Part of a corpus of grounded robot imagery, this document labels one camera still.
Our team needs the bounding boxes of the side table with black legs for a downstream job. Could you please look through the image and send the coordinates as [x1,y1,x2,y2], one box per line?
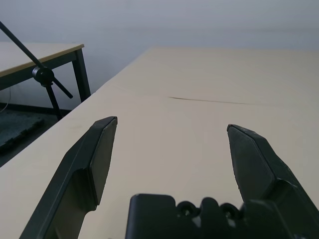
[0,41,91,103]

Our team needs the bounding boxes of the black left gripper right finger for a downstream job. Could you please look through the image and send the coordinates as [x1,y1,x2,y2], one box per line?
[226,123,319,239]

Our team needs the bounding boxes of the black tripod stand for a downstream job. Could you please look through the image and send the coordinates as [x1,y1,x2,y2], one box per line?
[0,21,74,122]

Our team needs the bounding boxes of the dark foam floor mat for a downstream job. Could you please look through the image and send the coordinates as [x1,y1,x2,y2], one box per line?
[0,109,45,154]

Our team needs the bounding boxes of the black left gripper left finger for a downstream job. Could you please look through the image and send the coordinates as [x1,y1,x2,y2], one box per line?
[19,116,118,239]

